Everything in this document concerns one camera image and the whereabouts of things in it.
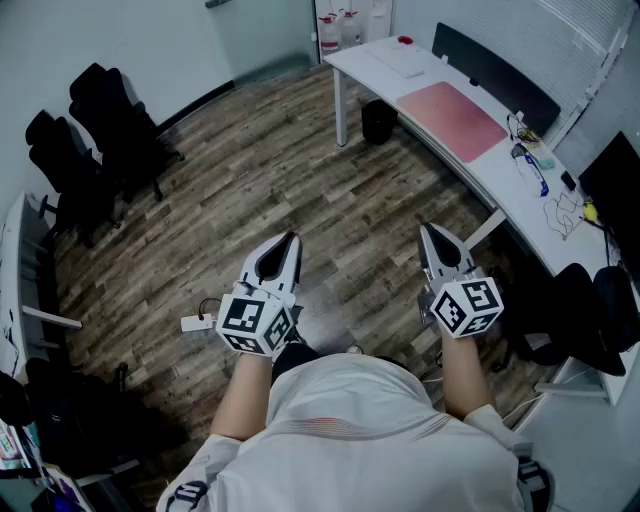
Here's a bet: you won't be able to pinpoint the black office chair with armrests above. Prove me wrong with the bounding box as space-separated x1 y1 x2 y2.
509 262 640 377

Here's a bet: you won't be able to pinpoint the yellow and black cable tangle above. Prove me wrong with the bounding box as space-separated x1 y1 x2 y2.
506 112 544 149

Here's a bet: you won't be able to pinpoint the person's black trousers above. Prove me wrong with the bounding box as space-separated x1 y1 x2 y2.
272 342 322 377

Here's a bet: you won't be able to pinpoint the person's white shirt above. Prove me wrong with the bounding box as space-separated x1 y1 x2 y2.
157 352 556 512

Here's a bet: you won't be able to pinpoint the blue and white packet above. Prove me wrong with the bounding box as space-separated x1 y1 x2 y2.
510 144 551 199

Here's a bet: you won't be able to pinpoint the grey strap pack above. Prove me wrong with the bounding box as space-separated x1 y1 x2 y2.
517 455 554 512

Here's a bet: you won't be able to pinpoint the colourful printed papers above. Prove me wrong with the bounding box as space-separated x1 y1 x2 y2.
0 418 37 472

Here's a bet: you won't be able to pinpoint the white side desk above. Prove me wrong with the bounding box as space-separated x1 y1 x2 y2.
0 189 84 382

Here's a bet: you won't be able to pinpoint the white desk leg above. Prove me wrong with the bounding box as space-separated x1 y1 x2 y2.
332 67 349 148

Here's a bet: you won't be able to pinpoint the black desk divider panel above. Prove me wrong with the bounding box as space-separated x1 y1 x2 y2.
431 22 562 139

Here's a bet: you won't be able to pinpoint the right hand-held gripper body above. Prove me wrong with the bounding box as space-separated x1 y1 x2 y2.
417 263 504 340

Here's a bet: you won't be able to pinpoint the black trash bin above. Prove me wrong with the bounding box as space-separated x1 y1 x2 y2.
360 98 399 147

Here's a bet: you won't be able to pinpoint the white power strip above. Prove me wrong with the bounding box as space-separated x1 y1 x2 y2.
180 298 222 333

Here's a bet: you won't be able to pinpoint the white window blinds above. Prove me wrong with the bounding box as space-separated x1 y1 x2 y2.
519 0 637 104

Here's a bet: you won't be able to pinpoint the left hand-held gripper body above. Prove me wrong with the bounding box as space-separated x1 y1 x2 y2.
215 277 298 360

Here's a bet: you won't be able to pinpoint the person's left forearm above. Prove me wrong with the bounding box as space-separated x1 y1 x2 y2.
209 349 275 442

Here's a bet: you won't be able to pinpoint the clear water bottle red cap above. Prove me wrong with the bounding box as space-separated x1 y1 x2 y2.
318 13 342 56
339 9 364 48

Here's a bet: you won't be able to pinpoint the person's right forearm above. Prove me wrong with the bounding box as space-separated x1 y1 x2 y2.
439 332 497 417

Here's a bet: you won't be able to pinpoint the black monitor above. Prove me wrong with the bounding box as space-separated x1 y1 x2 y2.
578 130 640 281

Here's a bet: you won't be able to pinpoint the black bag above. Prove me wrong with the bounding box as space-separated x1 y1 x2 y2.
24 357 151 477

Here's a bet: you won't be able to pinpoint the white keyboard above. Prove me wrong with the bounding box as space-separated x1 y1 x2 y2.
363 43 426 80

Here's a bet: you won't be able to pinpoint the pink desk mat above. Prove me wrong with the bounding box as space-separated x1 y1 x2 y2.
395 81 510 165

